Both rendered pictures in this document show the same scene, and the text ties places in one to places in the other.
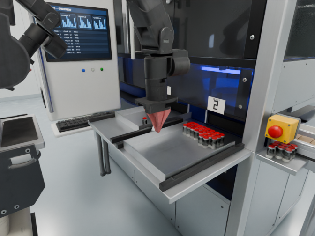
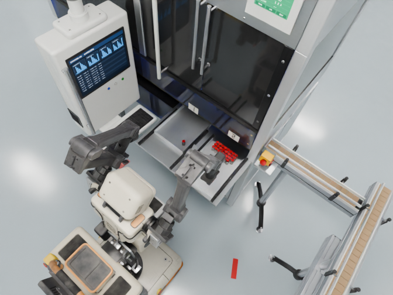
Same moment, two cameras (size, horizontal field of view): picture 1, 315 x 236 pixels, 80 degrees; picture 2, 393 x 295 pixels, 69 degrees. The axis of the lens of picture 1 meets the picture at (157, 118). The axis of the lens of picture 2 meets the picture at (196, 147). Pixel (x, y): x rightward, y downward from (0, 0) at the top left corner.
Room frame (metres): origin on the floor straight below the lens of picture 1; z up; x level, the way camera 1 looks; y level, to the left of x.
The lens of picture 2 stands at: (-0.14, 0.35, 2.57)
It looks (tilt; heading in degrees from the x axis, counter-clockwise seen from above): 59 degrees down; 339
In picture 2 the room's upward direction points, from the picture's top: 7 degrees clockwise
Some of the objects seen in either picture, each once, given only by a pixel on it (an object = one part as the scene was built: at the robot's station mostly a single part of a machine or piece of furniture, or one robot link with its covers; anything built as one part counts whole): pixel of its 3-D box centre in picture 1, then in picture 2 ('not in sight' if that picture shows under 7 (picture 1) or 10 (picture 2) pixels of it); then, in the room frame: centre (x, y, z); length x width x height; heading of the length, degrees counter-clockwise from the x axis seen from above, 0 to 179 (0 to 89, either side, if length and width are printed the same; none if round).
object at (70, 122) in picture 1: (91, 119); (127, 128); (1.11, 0.42, 0.82); 0.40 x 0.14 x 0.02; 124
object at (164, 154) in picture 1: (178, 144); (212, 166); (0.64, -0.08, 0.90); 0.34 x 0.26 x 0.04; 126
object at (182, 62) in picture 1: (167, 53); (216, 160); (0.51, -0.02, 1.23); 0.11 x 0.09 x 0.12; 128
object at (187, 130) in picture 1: (198, 135); (222, 154); (0.70, -0.17, 0.90); 0.18 x 0.02 x 0.05; 36
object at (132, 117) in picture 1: (153, 114); (184, 126); (0.98, 0.03, 0.90); 0.34 x 0.26 x 0.04; 126
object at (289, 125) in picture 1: (281, 128); (266, 157); (0.58, -0.42, 0.99); 0.08 x 0.07 x 0.07; 126
